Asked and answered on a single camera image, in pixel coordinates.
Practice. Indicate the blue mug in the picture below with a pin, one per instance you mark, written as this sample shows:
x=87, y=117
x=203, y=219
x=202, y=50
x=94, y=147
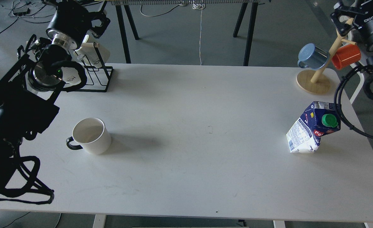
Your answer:
x=313, y=57

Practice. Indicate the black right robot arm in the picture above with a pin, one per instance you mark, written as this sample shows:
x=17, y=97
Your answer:
x=369, y=79

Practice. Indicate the white mug black handle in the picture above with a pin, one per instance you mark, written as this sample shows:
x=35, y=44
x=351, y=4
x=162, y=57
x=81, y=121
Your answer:
x=91, y=135

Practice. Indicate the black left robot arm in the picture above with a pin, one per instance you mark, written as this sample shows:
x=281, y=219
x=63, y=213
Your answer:
x=28, y=92

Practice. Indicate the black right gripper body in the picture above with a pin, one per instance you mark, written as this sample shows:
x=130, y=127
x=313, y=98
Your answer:
x=358, y=17

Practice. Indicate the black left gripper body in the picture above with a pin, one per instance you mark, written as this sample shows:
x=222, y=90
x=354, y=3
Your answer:
x=72, y=21

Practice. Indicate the orange mug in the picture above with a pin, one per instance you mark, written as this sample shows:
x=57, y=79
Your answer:
x=345, y=56

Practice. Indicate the blue white milk carton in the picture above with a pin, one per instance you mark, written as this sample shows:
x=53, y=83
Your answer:
x=317, y=120

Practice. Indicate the white ribbed mug front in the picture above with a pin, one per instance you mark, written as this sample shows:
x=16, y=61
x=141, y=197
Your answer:
x=70, y=76

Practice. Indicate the black wire mug rack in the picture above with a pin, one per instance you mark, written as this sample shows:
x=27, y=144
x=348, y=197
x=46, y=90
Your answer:
x=98, y=80

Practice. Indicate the black trestle table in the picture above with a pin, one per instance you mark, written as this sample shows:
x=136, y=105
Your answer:
x=192, y=32

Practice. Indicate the wooden mug tree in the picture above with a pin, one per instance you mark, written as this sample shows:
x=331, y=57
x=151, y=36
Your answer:
x=314, y=81

